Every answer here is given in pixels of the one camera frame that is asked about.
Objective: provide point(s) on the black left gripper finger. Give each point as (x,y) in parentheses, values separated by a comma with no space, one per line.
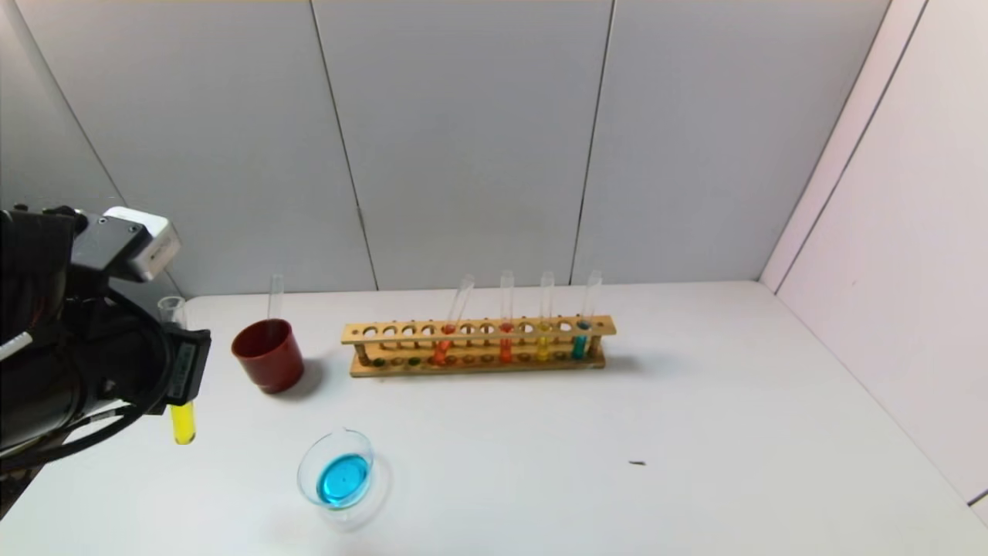
(185,367)

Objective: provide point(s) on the red plastic cup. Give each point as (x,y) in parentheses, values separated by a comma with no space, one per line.
(270,359)

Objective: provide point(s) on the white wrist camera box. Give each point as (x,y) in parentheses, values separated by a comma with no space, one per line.
(143,243)

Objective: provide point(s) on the clear glass beaker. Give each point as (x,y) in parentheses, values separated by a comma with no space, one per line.
(340,479)

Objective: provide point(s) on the wooden test tube rack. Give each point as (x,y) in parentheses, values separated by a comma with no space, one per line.
(494,364)

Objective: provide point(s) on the glass test tube blue pigment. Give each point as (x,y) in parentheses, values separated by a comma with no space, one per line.
(275,297)
(579,347)

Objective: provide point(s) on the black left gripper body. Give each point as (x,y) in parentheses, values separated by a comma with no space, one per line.
(187,365)

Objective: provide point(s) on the glass test tube yellow pigment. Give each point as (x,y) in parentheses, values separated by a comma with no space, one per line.
(183,425)
(543,349)

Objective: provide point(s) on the glass test tube orange pigment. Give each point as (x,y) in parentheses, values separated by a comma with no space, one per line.
(441,354)
(505,351)

